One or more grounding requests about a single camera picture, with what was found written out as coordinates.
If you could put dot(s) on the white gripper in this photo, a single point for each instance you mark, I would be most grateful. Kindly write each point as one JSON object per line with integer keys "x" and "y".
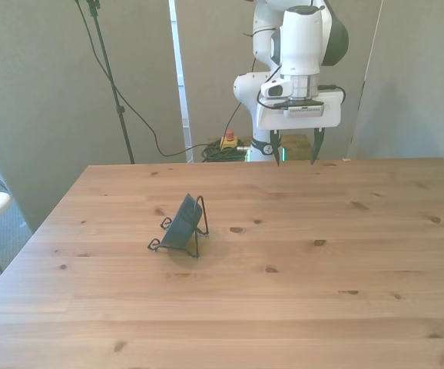
{"x": 302, "y": 122}

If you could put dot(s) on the wooden robot pedestal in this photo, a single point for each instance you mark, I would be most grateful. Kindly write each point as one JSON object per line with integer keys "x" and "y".
{"x": 299, "y": 146}

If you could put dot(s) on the white vertical rail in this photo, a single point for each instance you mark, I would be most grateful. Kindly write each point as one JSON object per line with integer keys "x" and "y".
{"x": 179, "y": 77}

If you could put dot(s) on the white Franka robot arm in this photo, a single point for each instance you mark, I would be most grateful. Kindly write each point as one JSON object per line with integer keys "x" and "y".
{"x": 299, "y": 38}

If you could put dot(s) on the yellow emergency stop button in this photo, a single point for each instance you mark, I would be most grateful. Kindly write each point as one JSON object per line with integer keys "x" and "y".
{"x": 228, "y": 143}

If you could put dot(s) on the black camera stand pole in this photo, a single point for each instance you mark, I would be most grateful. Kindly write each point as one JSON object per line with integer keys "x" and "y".
{"x": 123, "y": 127}

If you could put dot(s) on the dark blue bowl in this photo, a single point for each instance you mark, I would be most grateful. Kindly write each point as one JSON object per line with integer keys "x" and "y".
{"x": 179, "y": 230}

